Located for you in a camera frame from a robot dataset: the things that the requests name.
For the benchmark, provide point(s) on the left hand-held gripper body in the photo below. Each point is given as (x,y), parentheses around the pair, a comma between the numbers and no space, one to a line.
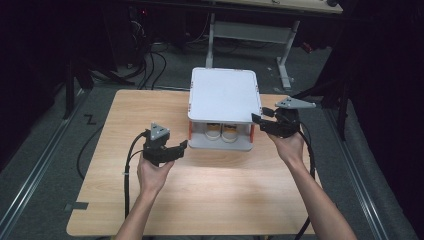
(156,150)

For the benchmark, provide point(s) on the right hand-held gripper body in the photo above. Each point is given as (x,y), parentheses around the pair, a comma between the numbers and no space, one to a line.
(286,123)

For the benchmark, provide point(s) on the small white sneaker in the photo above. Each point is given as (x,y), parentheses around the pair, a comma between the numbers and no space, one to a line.
(212,131)
(229,132)

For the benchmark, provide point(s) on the white two-tier shoe rack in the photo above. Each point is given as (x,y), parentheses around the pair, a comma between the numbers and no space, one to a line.
(223,96)

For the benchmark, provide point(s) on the person's right hand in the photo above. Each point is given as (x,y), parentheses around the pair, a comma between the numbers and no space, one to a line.
(288,146)

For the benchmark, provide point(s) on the person's left hand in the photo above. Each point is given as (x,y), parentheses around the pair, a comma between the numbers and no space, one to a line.
(153,176)

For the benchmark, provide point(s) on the black metal stand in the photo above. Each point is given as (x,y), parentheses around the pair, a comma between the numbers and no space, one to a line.
(70,90)
(341,110)

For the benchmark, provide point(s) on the small red object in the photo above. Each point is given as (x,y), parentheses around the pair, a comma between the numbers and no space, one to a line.
(307,47)

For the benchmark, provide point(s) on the black tape strip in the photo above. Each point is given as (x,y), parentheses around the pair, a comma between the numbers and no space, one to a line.
(76,206)

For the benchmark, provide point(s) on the desk with white metal frame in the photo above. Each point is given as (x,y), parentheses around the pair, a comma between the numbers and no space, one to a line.
(253,31)

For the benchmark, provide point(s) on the metal floor rail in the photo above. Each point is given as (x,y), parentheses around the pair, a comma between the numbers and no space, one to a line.
(358,180)
(36,166)

